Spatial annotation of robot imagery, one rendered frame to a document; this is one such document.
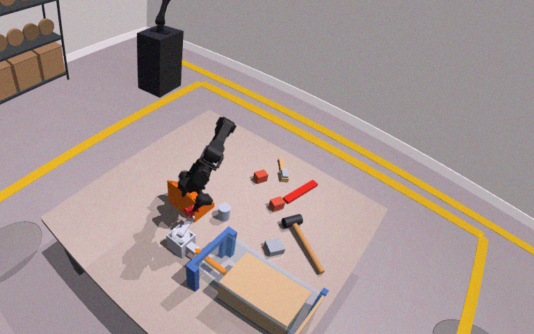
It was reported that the mallet with tan wooden handle and dark head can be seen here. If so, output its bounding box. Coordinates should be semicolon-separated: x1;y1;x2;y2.
282;214;324;274

